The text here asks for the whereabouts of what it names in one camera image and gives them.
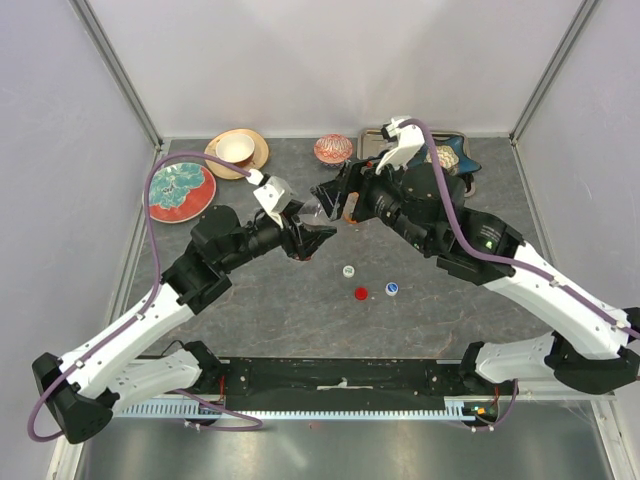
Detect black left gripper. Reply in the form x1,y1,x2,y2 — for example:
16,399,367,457
221,199,337,272

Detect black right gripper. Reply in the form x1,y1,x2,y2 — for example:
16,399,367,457
311,149,434,254

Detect small red-cap clear bottle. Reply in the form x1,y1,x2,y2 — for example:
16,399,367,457
301,199,328,226

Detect orange juice bottle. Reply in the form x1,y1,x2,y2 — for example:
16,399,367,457
342,192,359,224

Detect white juice bottle cap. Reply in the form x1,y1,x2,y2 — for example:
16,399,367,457
342,265,355,278

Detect red bottle cap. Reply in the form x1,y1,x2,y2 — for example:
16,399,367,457
354,287,368,301

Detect blue white Pocari cap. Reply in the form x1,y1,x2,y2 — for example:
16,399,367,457
385,282,399,296

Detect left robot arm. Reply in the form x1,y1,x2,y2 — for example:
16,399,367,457
32,200,337,444

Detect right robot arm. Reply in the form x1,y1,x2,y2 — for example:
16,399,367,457
311,160,639,395

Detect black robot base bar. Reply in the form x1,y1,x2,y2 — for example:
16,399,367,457
162,355,521,412

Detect red patterned bowl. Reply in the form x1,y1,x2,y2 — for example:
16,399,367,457
313,134,353,167

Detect steel tray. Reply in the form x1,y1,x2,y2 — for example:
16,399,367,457
356,129,476,198

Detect tan saucer plate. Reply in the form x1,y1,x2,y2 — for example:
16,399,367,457
204,128,269,170

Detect red white tea cup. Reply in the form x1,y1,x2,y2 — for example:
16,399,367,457
215,133,255,166

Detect patterned flower bowl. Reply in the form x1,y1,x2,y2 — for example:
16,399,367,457
437,145,459,175

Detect red teal floral plate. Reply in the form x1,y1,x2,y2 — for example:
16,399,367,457
148,162,217,224

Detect blue star-shaped dish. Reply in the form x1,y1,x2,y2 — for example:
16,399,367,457
434,135,482,175

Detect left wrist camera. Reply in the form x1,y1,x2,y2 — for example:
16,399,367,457
246,169,293,229

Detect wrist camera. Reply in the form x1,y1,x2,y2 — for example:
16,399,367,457
375,116,425,175
246,169,293,229

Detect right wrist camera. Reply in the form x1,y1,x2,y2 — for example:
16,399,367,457
375,116,425,175

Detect slotted cable duct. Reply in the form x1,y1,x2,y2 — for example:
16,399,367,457
115,397,489,422

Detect left aluminium frame post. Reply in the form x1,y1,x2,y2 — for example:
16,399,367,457
69,0,164,151

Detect aluminium frame post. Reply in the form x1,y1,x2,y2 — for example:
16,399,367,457
69,0,164,151
509,0,601,147

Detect right aluminium frame post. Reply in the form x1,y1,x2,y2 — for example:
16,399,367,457
509,0,601,147

